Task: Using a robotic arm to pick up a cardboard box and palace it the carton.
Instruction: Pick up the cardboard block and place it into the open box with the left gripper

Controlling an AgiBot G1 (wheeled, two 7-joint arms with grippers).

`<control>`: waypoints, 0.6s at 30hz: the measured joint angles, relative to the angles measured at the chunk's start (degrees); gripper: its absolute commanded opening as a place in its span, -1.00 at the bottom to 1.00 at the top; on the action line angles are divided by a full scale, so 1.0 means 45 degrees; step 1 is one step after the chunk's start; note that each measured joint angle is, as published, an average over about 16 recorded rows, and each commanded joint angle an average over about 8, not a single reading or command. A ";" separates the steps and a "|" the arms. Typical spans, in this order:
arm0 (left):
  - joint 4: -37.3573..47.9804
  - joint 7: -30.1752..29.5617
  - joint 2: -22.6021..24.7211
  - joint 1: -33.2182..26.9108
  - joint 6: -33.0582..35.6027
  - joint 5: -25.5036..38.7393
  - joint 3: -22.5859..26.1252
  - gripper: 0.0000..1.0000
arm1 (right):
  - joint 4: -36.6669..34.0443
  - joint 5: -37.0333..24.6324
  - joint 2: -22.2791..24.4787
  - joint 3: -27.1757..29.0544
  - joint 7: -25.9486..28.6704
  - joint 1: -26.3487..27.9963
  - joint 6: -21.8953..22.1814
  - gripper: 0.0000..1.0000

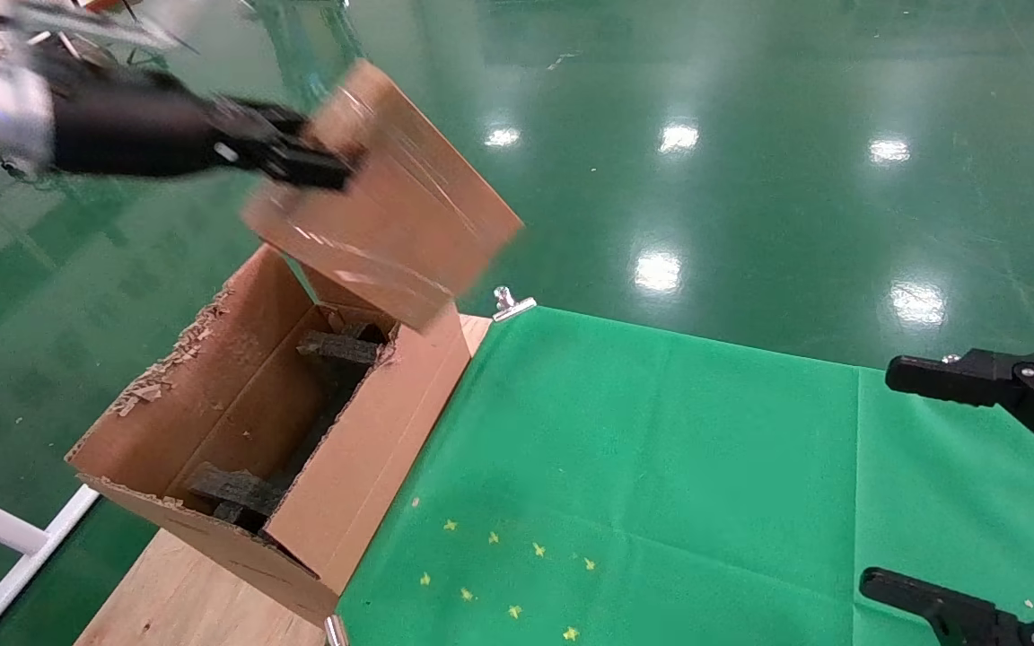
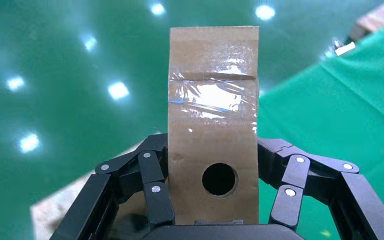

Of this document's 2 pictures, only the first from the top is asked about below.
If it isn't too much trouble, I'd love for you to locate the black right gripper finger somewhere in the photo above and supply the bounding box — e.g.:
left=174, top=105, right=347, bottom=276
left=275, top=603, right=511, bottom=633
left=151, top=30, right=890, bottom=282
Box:
left=884, top=345, right=1034, bottom=476
left=858, top=570, right=1034, bottom=646

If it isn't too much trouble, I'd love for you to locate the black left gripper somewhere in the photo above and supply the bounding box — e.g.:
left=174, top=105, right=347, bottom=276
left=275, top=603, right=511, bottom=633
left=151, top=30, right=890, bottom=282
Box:
left=48, top=45, right=358, bottom=191

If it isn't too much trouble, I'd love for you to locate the small cardboard box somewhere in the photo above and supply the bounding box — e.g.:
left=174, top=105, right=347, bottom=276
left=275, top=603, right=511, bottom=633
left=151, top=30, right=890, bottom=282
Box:
left=241, top=58, right=525, bottom=335

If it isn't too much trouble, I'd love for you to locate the large open cardboard carton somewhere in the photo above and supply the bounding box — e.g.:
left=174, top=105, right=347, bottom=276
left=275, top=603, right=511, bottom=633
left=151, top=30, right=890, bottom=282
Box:
left=66, top=244, right=475, bottom=627

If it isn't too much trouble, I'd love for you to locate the green cloth mat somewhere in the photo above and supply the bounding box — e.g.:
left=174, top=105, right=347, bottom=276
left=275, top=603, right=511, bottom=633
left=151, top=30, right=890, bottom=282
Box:
left=335, top=305, right=1034, bottom=646

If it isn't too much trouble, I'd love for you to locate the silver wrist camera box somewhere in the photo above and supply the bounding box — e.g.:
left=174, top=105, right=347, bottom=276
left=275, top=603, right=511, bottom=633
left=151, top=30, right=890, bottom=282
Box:
left=0, top=0, right=181, bottom=53

